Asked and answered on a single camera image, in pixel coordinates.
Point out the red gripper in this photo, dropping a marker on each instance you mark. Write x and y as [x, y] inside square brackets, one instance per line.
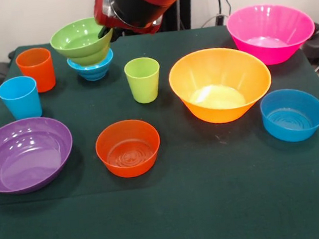
[103, 8]

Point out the green stepped bowl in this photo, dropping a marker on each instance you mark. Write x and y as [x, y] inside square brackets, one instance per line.
[76, 34]

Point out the light blue stepped bowl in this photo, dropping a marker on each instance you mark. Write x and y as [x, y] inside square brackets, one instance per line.
[91, 72]

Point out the green plastic cup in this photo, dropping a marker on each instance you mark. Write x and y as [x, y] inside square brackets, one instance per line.
[144, 84]

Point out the orange plastic cup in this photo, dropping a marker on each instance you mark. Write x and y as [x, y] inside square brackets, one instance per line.
[39, 75]

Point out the blue plastic cup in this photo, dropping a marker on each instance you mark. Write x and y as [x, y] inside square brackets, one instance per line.
[22, 102]

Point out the black power adapter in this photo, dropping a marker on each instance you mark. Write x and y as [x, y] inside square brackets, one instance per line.
[219, 19]

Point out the large yellow-orange bowl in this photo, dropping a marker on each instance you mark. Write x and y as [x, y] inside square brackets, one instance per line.
[217, 76]

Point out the orange round bowl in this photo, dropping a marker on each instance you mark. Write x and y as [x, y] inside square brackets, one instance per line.
[129, 157]

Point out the large purple bowl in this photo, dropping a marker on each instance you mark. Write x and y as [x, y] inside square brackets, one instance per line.
[23, 156]

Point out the large pink bowl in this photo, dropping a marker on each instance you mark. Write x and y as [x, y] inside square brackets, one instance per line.
[269, 28]

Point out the dark green tablecloth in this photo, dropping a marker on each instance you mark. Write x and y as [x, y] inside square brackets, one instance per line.
[186, 208]

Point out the blue round bowl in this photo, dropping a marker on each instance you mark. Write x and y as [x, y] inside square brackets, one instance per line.
[294, 122]

